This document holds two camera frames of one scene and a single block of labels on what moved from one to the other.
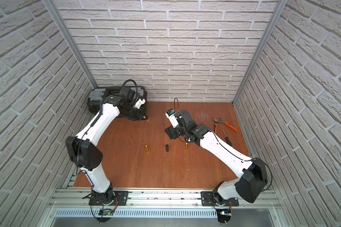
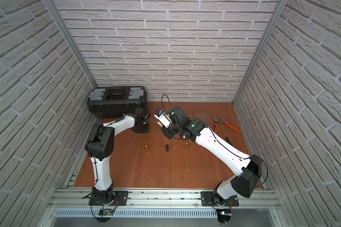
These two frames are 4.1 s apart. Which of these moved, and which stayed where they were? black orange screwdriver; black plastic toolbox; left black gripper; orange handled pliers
Moved: left black gripper
Stayed: orange handled pliers; black orange screwdriver; black plastic toolbox
